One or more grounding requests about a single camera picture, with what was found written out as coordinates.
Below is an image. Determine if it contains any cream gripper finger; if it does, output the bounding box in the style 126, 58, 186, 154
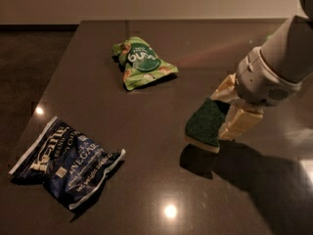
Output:
210, 73, 243, 104
218, 104, 264, 140

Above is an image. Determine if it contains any green yellow sponge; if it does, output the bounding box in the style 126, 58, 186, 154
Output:
185, 98, 230, 153

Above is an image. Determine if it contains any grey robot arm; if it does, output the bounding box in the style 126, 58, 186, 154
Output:
211, 0, 313, 140

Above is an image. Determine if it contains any green rice chip bag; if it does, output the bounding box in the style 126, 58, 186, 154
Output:
112, 36, 178, 91

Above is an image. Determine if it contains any blue kettle chip bag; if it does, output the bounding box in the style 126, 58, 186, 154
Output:
9, 117, 125, 210

